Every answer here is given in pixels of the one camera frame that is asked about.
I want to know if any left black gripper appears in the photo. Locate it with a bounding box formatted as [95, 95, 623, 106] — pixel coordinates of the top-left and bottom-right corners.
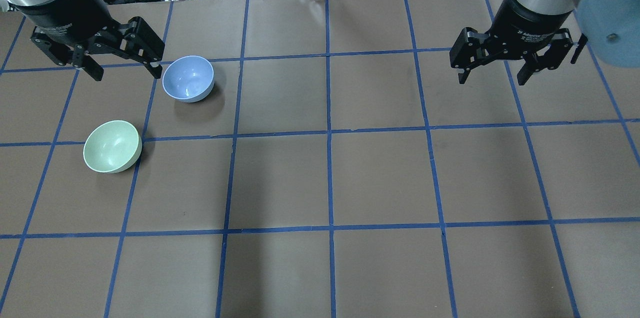
[14, 0, 165, 82]

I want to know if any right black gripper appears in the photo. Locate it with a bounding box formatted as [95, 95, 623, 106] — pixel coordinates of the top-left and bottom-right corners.
[449, 0, 573, 86]

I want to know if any green bowl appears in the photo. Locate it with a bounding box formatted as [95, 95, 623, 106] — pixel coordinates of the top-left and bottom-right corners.
[82, 120, 143, 173]

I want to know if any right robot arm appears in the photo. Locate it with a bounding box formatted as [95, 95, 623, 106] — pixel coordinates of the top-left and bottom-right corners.
[449, 0, 640, 86]

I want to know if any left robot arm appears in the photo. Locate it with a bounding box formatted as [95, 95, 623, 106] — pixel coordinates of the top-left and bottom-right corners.
[7, 0, 165, 81]

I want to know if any blue bowl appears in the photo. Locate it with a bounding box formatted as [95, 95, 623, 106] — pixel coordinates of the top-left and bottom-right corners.
[161, 56, 215, 103]

